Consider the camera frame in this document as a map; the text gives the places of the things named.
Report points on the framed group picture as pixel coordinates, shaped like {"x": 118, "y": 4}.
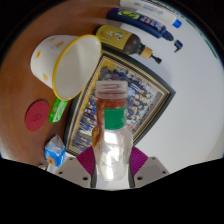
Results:
{"x": 146, "y": 96}

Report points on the white mug with yellow rim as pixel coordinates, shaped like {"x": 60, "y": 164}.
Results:
{"x": 46, "y": 56}

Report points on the flat round red coaster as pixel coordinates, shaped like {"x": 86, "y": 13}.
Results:
{"x": 36, "y": 115}

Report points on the clear bottle with green label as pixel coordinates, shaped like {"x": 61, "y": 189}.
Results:
{"x": 111, "y": 146}

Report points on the white bottle with blue cap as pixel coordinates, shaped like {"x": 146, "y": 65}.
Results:
{"x": 146, "y": 7}

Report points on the dark pump bottle yellow label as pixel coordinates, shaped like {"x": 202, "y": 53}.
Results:
{"x": 116, "y": 36}

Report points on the blue tissue pack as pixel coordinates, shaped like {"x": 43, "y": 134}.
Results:
{"x": 55, "y": 153}

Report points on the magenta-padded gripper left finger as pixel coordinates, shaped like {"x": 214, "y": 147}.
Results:
{"x": 73, "y": 170}

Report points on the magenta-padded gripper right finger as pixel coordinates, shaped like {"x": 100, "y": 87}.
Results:
{"x": 150, "y": 170}

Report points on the blue pump bottle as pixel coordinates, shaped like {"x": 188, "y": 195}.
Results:
{"x": 140, "y": 20}

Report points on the green packet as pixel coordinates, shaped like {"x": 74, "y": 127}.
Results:
{"x": 58, "y": 110}

